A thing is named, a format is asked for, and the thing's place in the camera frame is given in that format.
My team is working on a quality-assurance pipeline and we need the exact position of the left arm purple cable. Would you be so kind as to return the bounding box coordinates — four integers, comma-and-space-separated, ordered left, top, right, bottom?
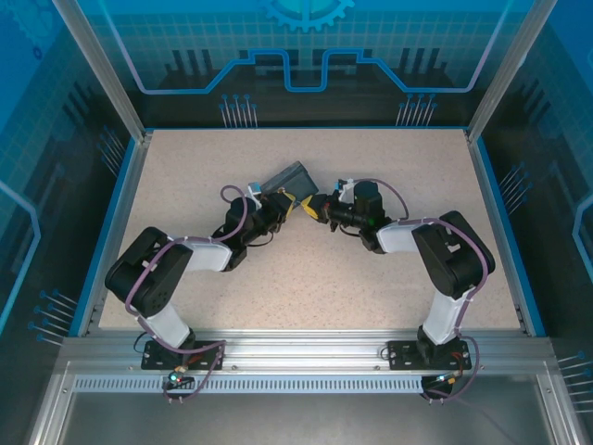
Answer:
125, 184, 246, 404

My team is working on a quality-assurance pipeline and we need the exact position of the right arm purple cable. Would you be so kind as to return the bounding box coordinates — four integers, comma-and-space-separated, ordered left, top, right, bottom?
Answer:
351, 178, 493, 404

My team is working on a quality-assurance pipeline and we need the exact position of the small LED circuit board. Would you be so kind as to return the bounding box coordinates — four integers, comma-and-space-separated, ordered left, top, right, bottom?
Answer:
167, 367, 195, 389
429, 369, 465, 389

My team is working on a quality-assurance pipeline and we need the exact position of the aluminium side rail blue edge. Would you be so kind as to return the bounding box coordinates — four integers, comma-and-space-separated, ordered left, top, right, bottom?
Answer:
465, 129, 548, 337
76, 132, 154, 337

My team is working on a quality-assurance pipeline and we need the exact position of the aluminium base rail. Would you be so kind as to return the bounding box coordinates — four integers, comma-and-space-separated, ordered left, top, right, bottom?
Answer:
62, 328, 555, 372

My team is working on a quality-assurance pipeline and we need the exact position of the grey metal bottom panel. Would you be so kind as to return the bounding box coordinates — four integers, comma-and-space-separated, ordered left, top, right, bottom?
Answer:
27, 361, 575, 445

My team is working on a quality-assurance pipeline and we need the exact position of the slotted grey cable duct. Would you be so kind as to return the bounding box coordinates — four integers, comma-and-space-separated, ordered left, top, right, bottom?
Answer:
73, 375, 439, 395

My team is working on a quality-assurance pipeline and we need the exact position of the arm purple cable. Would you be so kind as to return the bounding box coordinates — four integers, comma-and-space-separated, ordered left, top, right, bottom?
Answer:
125, 184, 246, 404
351, 178, 493, 404

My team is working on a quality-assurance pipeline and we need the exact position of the aluminium frame post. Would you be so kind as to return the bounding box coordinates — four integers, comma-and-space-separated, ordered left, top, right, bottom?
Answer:
50, 0, 154, 143
465, 0, 550, 143

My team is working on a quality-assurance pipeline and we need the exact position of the starry night print box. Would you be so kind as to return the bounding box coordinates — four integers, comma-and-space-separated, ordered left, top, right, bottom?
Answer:
262, 159, 322, 201

